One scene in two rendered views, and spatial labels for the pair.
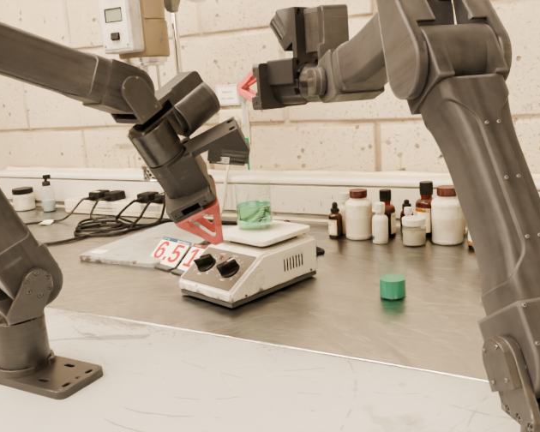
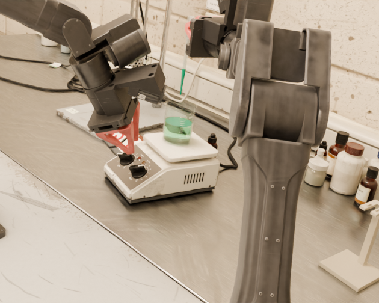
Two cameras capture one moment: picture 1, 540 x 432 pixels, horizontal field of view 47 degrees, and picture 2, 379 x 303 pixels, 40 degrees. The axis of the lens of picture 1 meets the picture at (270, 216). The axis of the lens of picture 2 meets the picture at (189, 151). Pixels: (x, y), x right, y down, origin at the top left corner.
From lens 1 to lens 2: 0.25 m
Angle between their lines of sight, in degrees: 15
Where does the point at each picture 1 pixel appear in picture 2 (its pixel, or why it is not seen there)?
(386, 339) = (219, 276)
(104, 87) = (47, 23)
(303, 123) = not seen: hidden behind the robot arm
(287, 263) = (188, 178)
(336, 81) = (233, 67)
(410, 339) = not seen: hidden behind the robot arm
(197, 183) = (115, 109)
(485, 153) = (259, 213)
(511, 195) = (263, 255)
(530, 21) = not seen: outside the picture
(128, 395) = (9, 261)
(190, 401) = (46, 284)
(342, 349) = (181, 273)
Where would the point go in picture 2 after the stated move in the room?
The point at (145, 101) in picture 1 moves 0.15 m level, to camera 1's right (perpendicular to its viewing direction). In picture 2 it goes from (80, 40) to (175, 59)
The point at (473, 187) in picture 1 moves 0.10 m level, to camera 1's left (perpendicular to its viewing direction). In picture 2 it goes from (244, 234) to (147, 209)
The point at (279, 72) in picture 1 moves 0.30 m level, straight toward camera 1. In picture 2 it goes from (210, 32) to (150, 73)
